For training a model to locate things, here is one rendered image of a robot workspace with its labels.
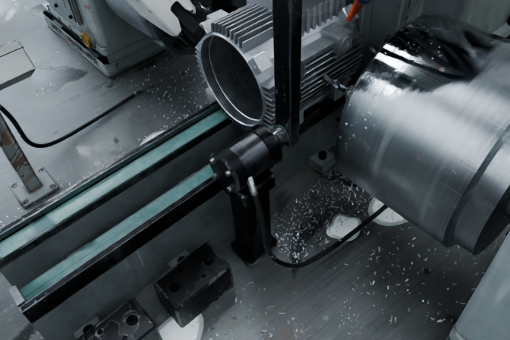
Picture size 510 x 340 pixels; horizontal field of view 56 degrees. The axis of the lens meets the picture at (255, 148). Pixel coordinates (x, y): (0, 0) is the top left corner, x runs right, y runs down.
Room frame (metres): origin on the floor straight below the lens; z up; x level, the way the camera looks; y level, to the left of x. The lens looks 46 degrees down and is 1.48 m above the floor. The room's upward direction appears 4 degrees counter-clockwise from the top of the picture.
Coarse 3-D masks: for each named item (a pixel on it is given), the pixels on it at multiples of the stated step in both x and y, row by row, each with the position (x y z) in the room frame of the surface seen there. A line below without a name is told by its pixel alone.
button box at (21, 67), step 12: (0, 48) 0.62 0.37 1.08; (12, 48) 0.63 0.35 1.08; (0, 60) 0.61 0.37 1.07; (12, 60) 0.61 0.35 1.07; (24, 60) 0.62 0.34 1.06; (0, 72) 0.59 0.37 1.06; (12, 72) 0.60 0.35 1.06; (24, 72) 0.61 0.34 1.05; (0, 84) 0.58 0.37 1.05; (12, 84) 0.63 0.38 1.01
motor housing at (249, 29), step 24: (216, 24) 0.62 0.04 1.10; (240, 24) 0.61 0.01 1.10; (264, 24) 0.60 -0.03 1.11; (216, 48) 0.67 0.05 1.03; (240, 48) 0.57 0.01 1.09; (264, 48) 0.58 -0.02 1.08; (312, 48) 0.60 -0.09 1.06; (216, 72) 0.66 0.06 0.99; (240, 72) 0.68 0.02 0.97; (264, 72) 0.55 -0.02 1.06; (312, 72) 0.58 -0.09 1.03; (336, 72) 0.61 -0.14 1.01; (216, 96) 0.63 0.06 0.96; (240, 96) 0.64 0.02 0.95; (264, 96) 0.53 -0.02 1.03; (312, 96) 0.57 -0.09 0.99; (240, 120) 0.58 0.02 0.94; (264, 120) 0.54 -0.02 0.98
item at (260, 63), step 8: (344, 8) 0.65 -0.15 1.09; (344, 16) 0.65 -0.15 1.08; (200, 24) 0.64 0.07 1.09; (208, 24) 0.64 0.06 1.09; (344, 24) 0.65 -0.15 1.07; (208, 32) 0.63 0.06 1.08; (256, 56) 0.55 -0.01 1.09; (264, 56) 0.55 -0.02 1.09; (256, 64) 0.54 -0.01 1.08; (264, 64) 0.54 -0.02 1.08; (256, 72) 0.54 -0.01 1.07; (208, 88) 0.64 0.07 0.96; (272, 128) 0.54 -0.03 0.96
